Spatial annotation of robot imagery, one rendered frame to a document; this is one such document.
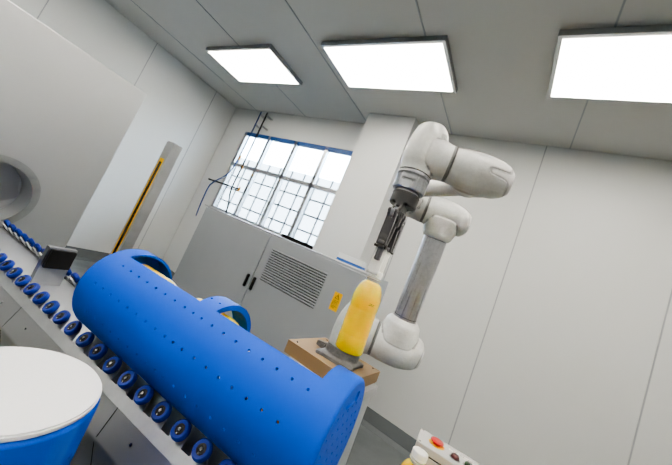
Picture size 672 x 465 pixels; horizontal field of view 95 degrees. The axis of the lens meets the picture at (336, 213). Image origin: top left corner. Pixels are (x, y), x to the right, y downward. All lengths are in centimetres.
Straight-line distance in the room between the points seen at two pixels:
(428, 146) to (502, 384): 294
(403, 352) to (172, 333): 90
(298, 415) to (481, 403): 296
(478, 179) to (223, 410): 79
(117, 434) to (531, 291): 323
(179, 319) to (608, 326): 332
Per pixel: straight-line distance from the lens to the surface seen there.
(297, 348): 147
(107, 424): 109
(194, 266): 368
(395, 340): 141
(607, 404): 362
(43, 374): 90
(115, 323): 107
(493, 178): 87
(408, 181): 83
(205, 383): 84
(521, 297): 353
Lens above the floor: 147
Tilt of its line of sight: 7 degrees up
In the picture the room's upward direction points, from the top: 23 degrees clockwise
